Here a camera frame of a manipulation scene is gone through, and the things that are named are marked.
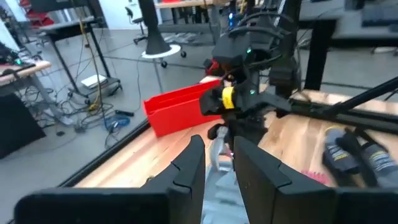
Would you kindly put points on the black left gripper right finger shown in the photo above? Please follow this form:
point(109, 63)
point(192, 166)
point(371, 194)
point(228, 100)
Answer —
point(261, 186)

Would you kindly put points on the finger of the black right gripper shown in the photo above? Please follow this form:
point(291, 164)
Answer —
point(248, 130)
point(216, 132)

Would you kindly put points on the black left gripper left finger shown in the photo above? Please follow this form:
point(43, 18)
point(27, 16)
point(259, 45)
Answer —
point(183, 186)

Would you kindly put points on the grey plastic tool case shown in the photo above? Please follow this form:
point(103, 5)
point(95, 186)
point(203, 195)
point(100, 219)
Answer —
point(222, 199)

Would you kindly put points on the red plastic bin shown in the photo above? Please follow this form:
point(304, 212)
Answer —
point(177, 112)

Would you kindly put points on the pink screwdriver bit holder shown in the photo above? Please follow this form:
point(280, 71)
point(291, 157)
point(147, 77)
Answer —
point(315, 177)

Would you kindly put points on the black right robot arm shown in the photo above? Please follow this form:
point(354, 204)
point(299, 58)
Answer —
point(286, 31)

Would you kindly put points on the grey black work glove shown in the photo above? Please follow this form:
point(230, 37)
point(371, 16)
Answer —
point(337, 155)

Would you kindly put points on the grey desk black legs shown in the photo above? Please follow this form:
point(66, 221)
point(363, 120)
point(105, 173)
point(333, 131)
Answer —
point(320, 56)

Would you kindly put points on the black power adapter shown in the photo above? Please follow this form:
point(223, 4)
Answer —
point(124, 113)

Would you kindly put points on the long wooden desk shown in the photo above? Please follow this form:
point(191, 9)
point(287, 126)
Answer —
point(186, 4)

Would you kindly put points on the white flat box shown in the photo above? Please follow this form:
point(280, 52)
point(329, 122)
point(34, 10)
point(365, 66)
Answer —
point(93, 81)

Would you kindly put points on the black office chair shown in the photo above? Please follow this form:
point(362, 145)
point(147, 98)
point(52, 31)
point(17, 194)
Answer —
point(136, 21)

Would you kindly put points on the large black box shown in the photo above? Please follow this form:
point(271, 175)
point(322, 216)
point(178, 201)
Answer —
point(17, 124)

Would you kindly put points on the black metal cart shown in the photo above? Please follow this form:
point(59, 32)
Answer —
point(71, 28)

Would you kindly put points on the light wooden workbench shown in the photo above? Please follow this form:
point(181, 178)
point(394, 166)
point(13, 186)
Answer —
point(28, 69)

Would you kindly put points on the red storage rack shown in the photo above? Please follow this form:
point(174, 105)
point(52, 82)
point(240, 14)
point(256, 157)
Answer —
point(37, 15)

